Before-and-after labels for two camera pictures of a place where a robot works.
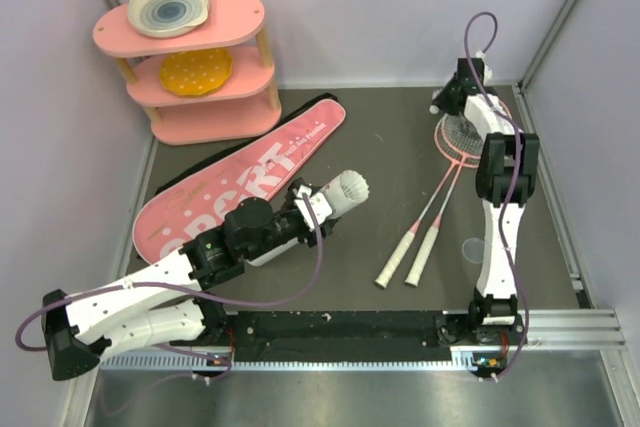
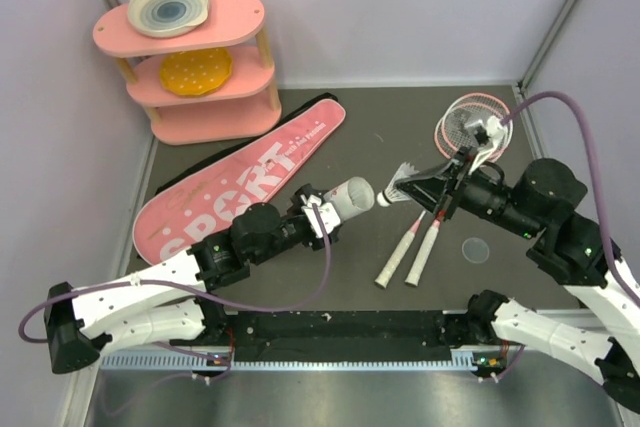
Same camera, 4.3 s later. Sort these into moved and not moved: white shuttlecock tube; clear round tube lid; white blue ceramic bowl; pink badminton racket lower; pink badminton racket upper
Moved: white shuttlecock tube
Not moved: clear round tube lid; white blue ceramic bowl; pink badminton racket upper; pink badminton racket lower
